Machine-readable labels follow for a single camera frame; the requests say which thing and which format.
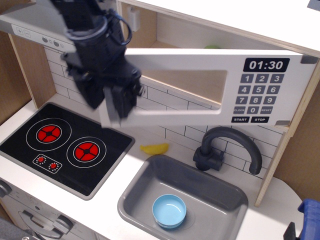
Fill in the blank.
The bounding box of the black object bottom right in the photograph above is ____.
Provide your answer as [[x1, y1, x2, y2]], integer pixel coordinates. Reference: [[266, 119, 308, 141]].
[[283, 222, 297, 240]]

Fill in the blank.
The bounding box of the light blue bowl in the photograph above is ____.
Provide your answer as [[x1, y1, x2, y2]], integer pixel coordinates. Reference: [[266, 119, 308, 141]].
[[152, 194, 187, 229]]

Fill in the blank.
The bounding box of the dark grey toy faucet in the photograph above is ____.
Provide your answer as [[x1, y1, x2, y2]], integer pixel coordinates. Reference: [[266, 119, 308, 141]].
[[193, 126, 263, 175]]

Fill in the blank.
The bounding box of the blue plastic object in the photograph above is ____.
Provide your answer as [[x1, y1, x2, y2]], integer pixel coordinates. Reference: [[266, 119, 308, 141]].
[[298, 199, 320, 240]]

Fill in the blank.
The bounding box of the grey range hood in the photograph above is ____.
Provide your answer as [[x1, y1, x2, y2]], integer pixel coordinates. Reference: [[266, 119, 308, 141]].
[[0, 0, 122, 72]]

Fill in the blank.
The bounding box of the grey microwave door handle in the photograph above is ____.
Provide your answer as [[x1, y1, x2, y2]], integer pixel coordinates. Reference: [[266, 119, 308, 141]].
[[103, 86, 120, 124]]

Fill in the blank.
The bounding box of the grey toy sink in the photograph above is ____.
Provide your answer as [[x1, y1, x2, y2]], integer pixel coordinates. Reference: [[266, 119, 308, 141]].
[[117, 155, 249, 240]]

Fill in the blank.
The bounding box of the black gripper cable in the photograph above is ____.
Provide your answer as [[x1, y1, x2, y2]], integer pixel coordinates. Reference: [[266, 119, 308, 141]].
[[109, 8, 133, 47]]

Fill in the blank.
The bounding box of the yellow toy banana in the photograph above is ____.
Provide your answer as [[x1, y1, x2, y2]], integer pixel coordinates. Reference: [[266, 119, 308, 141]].
[[139, 143, 169, 156]]

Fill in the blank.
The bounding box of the green toy pear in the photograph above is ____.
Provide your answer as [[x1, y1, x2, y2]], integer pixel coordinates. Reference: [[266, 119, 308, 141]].
[[204, 45, 221, 49]]

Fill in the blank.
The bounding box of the white toy oven front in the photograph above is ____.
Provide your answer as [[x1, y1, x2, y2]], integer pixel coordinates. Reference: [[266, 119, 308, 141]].
[[0, 179, 105, 240]]

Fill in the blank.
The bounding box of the white toy microwave door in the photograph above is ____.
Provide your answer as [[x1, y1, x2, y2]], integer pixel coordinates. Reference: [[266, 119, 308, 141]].
[[98, 48, 318, 128]]

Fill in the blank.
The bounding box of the black toy stovetop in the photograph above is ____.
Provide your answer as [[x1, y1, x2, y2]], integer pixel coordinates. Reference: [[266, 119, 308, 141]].
[[0, 103, 135, 201]]

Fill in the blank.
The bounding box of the grey oven door handle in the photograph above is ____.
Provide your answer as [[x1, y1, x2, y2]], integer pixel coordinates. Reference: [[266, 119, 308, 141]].
[[18, 210, 77, 240]]

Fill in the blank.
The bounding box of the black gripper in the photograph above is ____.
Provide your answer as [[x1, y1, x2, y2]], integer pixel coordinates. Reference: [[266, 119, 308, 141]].
[[61, 29, 144, 119]]

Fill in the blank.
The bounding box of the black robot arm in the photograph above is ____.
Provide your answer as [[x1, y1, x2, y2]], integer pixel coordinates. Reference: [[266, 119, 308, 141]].
[[51, 0, 144, 119]]

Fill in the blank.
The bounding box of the grey oven knob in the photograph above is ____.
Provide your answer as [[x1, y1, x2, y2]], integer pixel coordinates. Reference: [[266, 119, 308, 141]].
[[0, 180, 12, 198]]

